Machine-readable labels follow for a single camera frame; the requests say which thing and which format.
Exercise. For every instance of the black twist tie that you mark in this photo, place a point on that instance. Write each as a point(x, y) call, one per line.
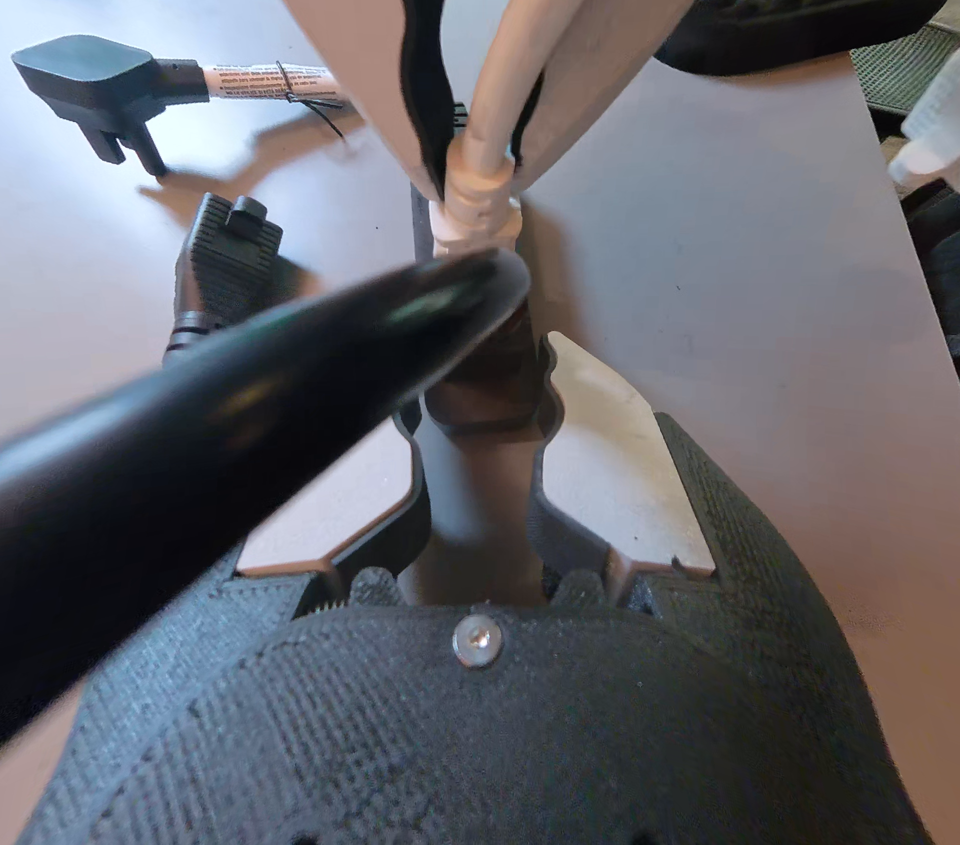
point(311, 104)

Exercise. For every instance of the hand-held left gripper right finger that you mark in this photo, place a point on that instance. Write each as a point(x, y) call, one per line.
point(615, 470)

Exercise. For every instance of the dark green chair seat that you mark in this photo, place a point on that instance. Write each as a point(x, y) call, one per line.
point(907, 69)

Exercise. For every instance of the person's dark clothed body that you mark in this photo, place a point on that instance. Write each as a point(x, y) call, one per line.
point(937, 275)

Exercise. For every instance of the black power strip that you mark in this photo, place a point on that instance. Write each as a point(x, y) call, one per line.
point(480, 500)

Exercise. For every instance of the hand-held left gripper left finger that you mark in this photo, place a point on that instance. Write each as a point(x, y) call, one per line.
point(352, 515)

